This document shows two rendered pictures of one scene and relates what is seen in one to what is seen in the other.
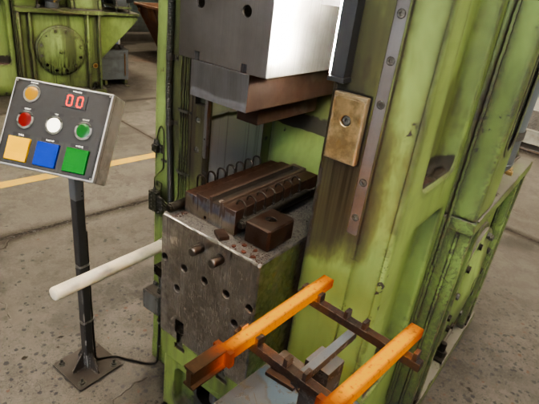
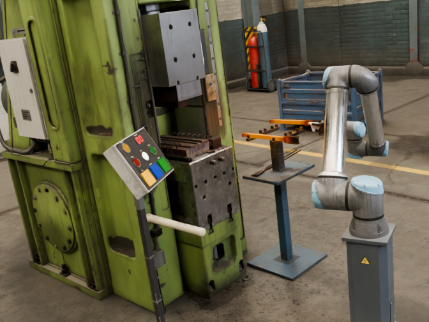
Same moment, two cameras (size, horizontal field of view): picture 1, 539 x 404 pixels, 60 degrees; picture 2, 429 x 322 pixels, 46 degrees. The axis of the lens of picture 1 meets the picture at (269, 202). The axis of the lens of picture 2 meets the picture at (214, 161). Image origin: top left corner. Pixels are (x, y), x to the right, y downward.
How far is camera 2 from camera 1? 315 cm
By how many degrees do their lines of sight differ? 75
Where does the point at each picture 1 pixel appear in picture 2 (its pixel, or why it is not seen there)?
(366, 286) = (229, 142)
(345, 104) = (209, 78)
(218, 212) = (202, 146)
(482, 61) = not seen: hidden behind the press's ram
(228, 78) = (193, 84)
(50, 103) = (135, 147)
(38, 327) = not seen: outside the picture
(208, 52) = (182, 78)
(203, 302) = (216, 189)
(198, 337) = (218, 211)
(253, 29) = (197, 61)
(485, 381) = not seen: hidden behind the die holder
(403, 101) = (218, 69)
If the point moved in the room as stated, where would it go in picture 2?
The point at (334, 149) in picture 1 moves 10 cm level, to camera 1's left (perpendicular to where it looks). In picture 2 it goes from (210, 96) to (209, 99)
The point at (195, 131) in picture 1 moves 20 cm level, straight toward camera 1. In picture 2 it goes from (151, 133) to (185, 128)
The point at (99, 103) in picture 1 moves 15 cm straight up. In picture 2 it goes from (144, 134) to (139, 106)
